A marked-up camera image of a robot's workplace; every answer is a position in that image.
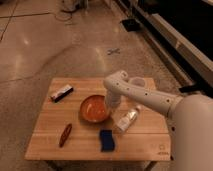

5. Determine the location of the orange ceramic bowl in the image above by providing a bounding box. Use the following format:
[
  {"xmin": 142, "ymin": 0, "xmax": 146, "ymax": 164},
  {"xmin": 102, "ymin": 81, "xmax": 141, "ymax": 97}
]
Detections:
[{"xmin": 79, "ymin": 95, "xmax": 109, "ymax": 123}]

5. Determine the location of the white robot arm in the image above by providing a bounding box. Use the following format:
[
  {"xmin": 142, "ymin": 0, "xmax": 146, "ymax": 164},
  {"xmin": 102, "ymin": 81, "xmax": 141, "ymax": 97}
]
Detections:
[{"xmin": 103, "ymin": 70, "xmax": 213, "ymax": 171}]

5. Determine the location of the clear plastic cup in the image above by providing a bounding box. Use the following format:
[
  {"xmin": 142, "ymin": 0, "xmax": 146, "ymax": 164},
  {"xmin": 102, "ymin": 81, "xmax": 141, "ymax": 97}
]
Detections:
[{"xmin": 129, "ymin": 77, "xmax": 145, "ymax": 87}]

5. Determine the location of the clear plastic bottle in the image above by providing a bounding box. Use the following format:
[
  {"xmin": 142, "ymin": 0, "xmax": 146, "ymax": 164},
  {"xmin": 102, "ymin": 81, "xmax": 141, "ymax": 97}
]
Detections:
[{"xmin": 114, "ymin": 105, "xmax": 142, "ymax": 133}]

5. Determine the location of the black white rectangular box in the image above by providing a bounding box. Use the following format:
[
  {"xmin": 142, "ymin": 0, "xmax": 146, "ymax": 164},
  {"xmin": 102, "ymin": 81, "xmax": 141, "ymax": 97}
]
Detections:
[{"xmin": 50, "ymin": 84, "xmax": 74, "ymax": 103}]

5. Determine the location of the wooden folding table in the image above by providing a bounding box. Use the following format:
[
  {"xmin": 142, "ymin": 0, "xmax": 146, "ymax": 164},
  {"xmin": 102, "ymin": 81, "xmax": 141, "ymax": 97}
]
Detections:
[{"xmin": 25, "ymin": 78, "xmax": 171, "ymax": 161}]

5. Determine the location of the red oblong tool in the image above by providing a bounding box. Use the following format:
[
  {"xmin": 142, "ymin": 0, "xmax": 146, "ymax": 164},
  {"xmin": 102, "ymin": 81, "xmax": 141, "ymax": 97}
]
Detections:
[{"xmin": 59, "ymin": 123, "xmax": 72, "ymax": 148}]

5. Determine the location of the blue sponge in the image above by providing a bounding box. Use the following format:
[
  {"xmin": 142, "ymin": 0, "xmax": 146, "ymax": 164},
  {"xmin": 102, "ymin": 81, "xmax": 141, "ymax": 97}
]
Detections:
[{"xmin": 99, "ymin": 130, "xmax": 115, "ymax": 152}]

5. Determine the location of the black floor mat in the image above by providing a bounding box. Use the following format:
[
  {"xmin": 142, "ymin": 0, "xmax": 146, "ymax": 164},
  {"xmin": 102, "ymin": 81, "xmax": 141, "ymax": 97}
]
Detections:
[{"xmin": 121, "ymin": 19, "xmax": 140, "ymax": 32}]

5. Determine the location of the white object with cables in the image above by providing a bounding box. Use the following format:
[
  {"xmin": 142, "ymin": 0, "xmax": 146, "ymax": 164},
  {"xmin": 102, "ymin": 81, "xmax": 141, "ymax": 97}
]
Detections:
[{"xmin": 62, "ymin": 0, "xmax": 88, "ymax": 13}]

